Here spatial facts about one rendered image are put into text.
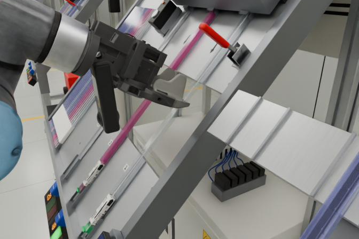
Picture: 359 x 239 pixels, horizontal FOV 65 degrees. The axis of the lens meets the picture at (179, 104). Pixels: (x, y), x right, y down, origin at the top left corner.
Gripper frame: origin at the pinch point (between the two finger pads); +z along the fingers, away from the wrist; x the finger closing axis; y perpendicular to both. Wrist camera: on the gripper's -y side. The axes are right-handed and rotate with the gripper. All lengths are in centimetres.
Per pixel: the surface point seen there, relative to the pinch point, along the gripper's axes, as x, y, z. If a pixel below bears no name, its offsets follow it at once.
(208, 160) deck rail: -10.0, -5.7, 3.3
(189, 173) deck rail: -10.0, -8.6, 0.9
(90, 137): 24.3, -19.9, -3.6
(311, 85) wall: 98, 41, 178
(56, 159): 29.8, -30.2, -7.7
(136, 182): -2.4, -15.9, -2.7
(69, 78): 90, -20, 1
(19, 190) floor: 128, -104, 10
